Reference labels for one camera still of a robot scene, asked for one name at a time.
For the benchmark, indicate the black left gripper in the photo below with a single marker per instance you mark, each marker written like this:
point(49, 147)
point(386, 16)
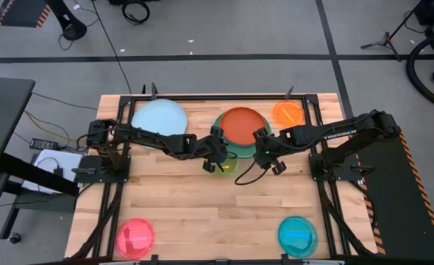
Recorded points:
point(212, 147)

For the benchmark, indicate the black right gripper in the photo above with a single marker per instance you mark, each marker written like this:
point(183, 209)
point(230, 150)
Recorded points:
point(277, 143)

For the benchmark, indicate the large green plastic plate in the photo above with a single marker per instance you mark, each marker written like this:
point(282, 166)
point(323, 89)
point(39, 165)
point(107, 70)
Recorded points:
point(244, 151)

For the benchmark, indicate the small yellow-green translucent plate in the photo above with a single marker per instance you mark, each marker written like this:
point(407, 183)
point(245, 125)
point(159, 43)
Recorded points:
point(230, 168)

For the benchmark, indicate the large orange plastic plate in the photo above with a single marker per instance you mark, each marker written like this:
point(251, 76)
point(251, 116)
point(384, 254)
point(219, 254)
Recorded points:
point(241, 125)

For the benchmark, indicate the large light blue plastic plate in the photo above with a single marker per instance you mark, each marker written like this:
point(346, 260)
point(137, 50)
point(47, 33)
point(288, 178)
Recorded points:
point(158, 116)

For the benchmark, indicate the small red translucent plate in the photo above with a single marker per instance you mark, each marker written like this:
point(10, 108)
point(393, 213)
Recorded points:
point(134, 239)

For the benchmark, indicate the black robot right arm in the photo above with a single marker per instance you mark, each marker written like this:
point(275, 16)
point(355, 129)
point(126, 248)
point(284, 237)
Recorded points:
point(340, 134)

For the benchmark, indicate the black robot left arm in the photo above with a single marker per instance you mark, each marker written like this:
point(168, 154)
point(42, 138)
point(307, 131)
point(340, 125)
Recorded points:
point(147, 138)

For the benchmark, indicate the small orange translucent plate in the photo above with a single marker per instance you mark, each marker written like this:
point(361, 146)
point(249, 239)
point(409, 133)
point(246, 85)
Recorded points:
point(288, 113)

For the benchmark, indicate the black clamp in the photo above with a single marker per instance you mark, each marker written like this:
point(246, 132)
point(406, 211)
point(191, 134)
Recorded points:
point(153, 91)
point(289, 92)

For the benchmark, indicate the small teal translucent plate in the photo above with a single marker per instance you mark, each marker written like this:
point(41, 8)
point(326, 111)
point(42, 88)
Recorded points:
point(298, 235)

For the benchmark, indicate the large black hazard-edged mat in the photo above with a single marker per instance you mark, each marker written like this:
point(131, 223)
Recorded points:
point(404, 206)

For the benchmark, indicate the black tripod stand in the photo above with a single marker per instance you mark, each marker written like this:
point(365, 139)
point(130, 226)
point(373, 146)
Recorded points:
point(386, 40)

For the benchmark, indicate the black power adapter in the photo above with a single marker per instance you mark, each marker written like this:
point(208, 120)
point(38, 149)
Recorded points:
point(43, 144)

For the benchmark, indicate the white board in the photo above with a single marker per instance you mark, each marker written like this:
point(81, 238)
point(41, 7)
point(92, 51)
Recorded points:
point(40, 162)

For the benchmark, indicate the black stand base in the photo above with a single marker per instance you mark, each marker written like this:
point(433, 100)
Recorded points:
point(71, 29)

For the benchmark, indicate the grey desk top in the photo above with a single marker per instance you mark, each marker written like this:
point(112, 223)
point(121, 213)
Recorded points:
point(3, 117)

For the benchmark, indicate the black caster wheel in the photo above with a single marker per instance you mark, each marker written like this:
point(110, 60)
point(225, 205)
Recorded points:
point(14, 238)

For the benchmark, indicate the small hazard striped mat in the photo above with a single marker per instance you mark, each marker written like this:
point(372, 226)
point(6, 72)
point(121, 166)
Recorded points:
point(22, 13)

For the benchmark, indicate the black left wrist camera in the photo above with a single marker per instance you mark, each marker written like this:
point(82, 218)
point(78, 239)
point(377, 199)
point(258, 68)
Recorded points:
point(185, 143)

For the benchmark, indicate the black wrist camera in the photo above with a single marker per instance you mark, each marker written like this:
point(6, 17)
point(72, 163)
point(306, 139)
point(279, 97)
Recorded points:
point(185, 143)
point(299, 136)

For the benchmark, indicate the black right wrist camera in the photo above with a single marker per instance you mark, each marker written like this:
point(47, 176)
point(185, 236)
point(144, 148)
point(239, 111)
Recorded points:
point(299, 136)

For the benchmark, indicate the black desk leg frame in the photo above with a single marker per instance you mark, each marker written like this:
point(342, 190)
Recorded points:
point(33, 176)

